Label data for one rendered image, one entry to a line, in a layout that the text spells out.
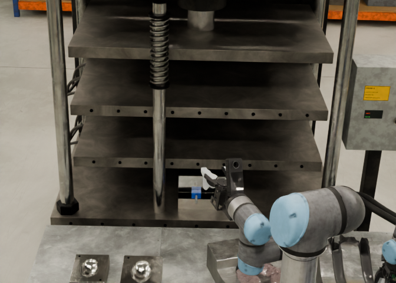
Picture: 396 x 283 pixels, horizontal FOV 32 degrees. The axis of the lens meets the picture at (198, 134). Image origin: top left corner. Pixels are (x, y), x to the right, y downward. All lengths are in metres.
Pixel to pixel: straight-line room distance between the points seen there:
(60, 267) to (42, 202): 1.96
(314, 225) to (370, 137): 1.62
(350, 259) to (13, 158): 3.19
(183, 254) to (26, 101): 3.62
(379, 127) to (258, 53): 0.66
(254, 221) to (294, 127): 1.56
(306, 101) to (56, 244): 1.23
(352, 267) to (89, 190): 1.31
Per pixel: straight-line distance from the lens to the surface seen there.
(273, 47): 2.98
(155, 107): 2.94
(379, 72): 3.08
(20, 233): 4.52
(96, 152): 3.16
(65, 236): 3.04
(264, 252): 2.00
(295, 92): 3.19
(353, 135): 3.19
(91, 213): 3.20
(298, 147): 3.26
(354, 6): 2.82
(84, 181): 3.45
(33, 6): 8.51
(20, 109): 6.13
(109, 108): 3.01
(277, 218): 1.65
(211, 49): 2.92
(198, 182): 3.14
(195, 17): 3.12
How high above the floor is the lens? 2.53
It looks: 27 degrees down
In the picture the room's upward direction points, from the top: 2 degrees clockwise
